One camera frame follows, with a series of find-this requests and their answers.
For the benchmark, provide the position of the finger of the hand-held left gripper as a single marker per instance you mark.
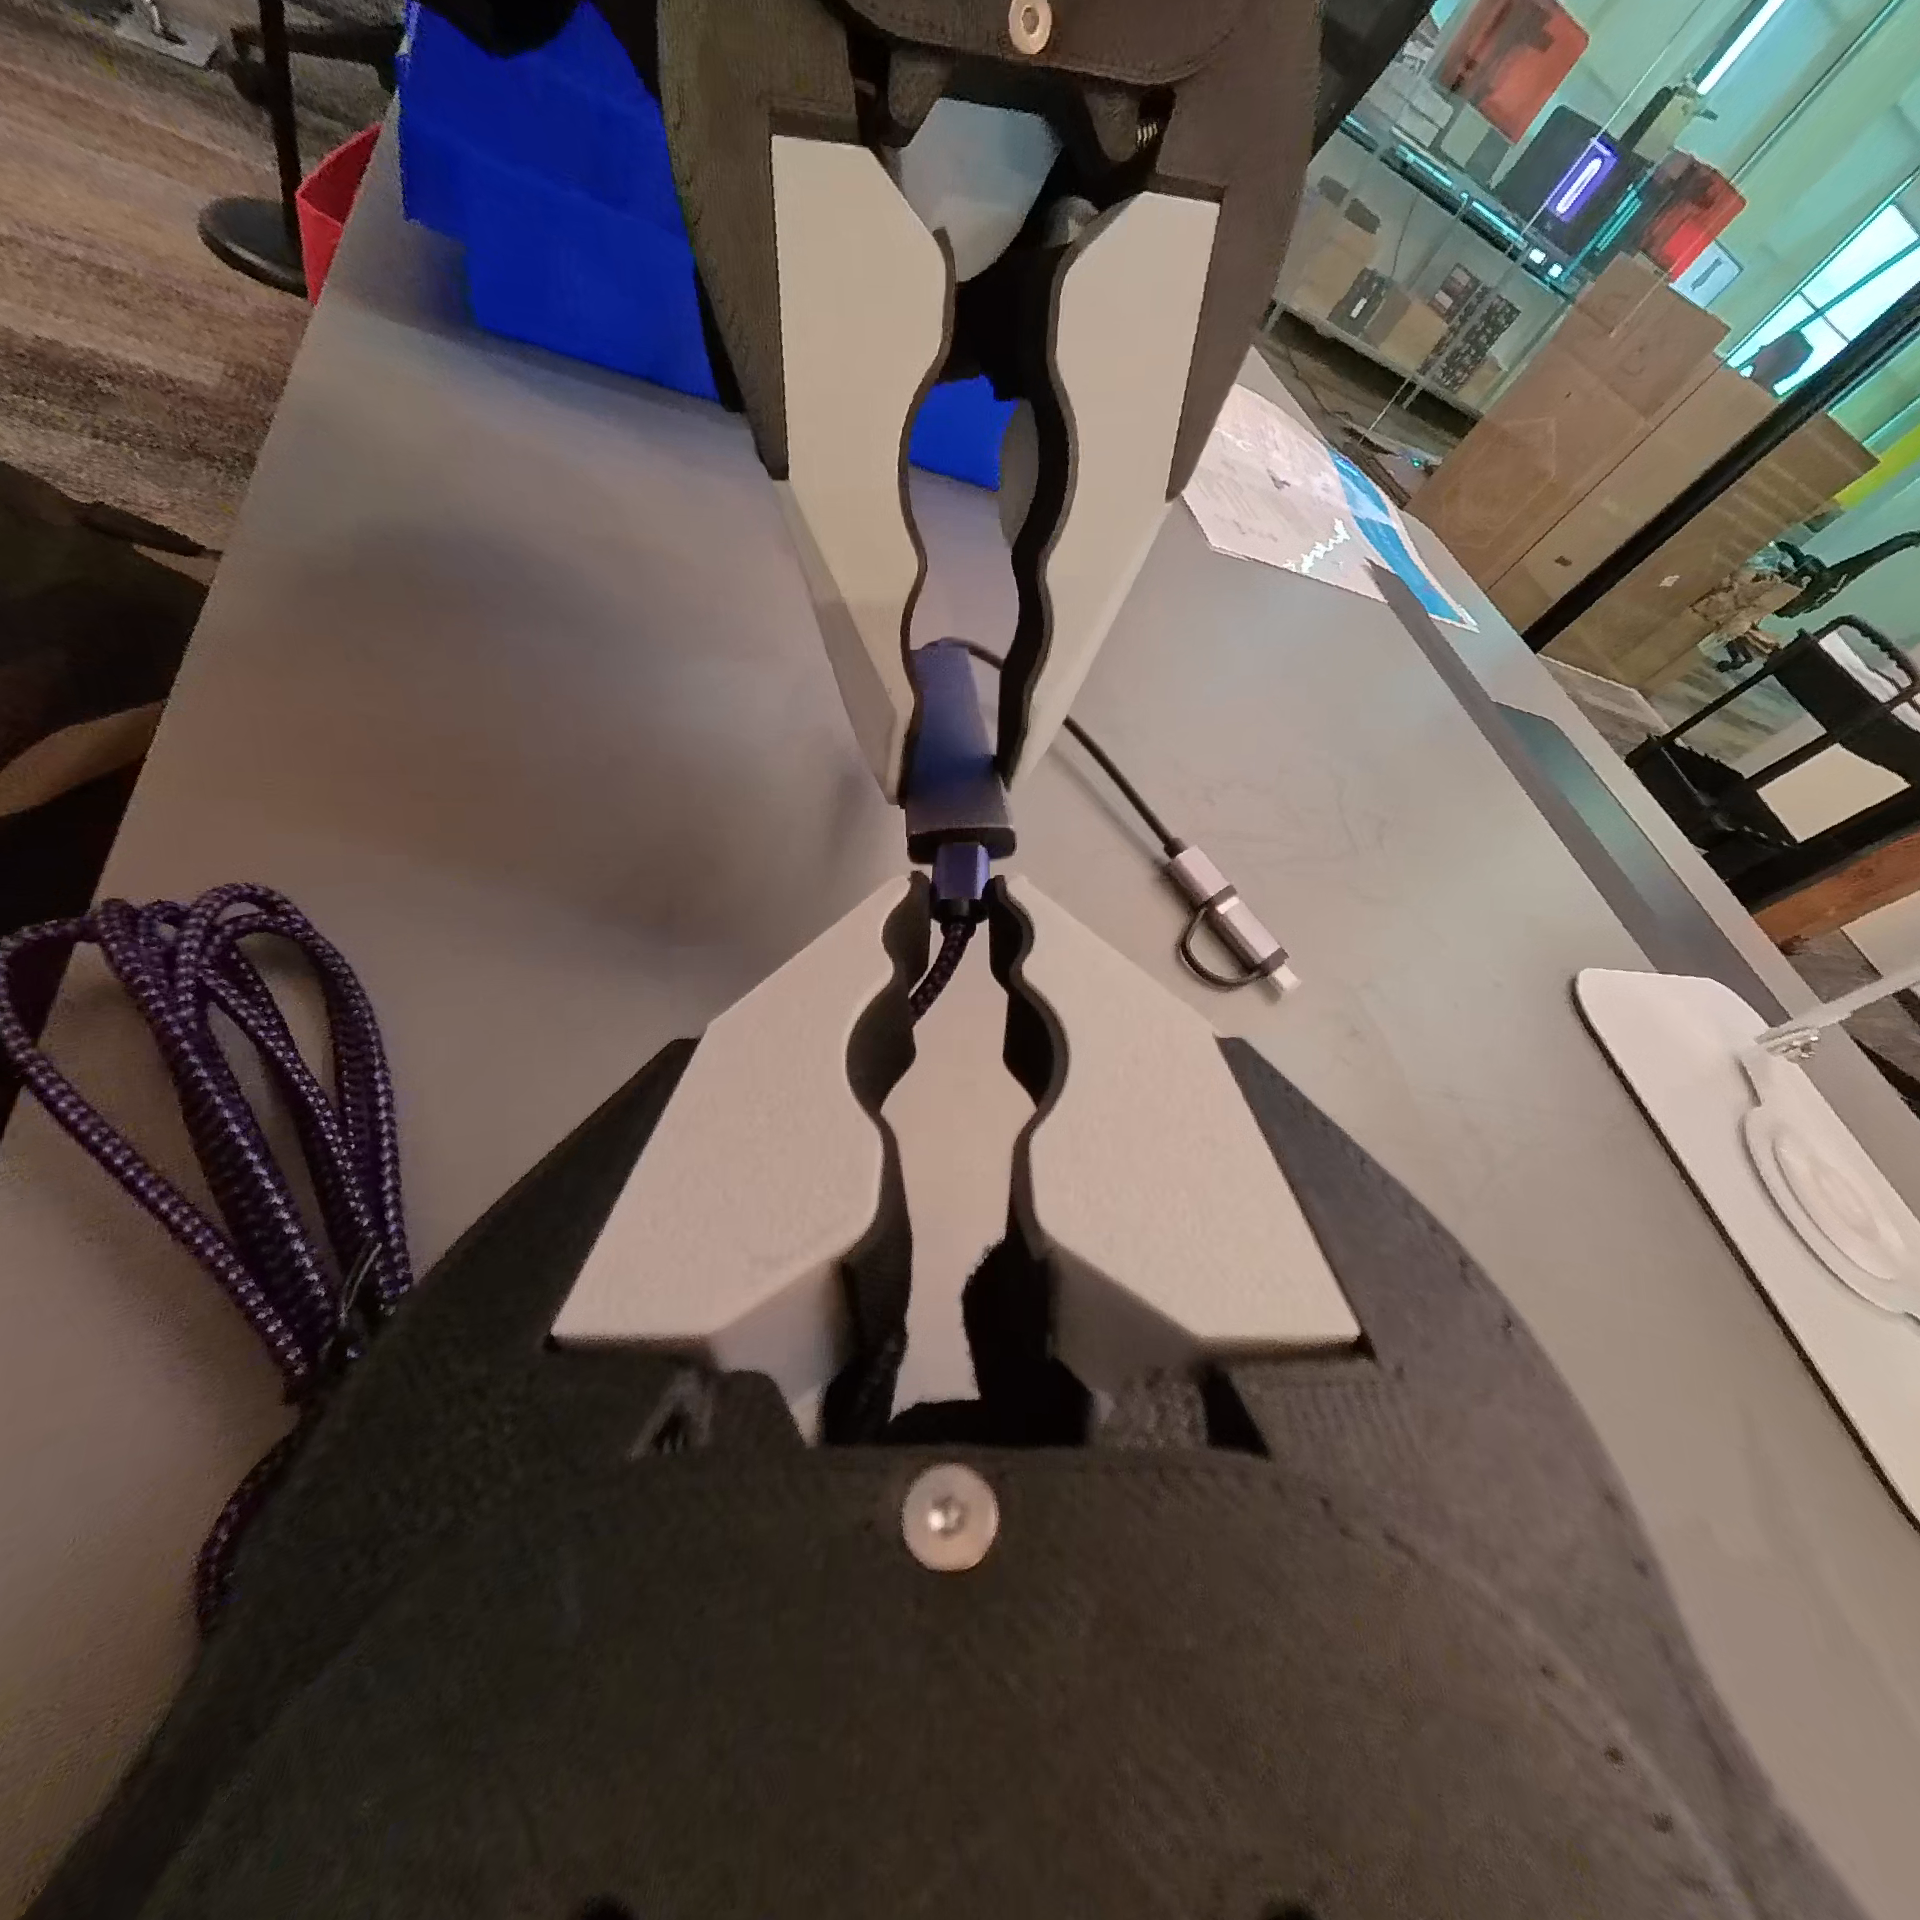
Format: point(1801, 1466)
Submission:
point(840, 375)
point(1125, 421)

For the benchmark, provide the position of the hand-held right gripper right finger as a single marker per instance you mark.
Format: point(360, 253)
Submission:
point(1185, 1201)

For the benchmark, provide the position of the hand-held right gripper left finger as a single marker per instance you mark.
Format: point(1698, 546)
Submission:
point(735, 1201)

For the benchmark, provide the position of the blue bin with marker label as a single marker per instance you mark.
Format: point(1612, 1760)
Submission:
point(570, 225)

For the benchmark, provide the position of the grey usb hub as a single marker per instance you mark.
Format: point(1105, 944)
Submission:
point(961, 751)

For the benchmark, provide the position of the white printed paper sheet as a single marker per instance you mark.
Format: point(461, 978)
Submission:
point(1277, 493)

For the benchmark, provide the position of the blue and white leaflet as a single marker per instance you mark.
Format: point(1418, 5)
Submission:
point(1412, 556)

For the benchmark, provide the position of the storage shelf with boxes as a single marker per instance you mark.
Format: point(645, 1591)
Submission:
point(1440, 284)

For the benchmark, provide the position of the red plastic crate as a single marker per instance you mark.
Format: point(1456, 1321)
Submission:
point(338, 210)

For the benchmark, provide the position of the large cardboard box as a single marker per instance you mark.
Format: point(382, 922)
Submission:
point(1757, 524)
point(1589, 434)

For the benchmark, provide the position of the black stanchion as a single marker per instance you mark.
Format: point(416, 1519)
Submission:
point(248, 241)

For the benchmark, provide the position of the white base acrylic leg stand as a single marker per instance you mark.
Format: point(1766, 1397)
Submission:
point(1680, 1080)

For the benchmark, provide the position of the black utility cart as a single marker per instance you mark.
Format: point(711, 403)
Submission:
point(1711, 780)

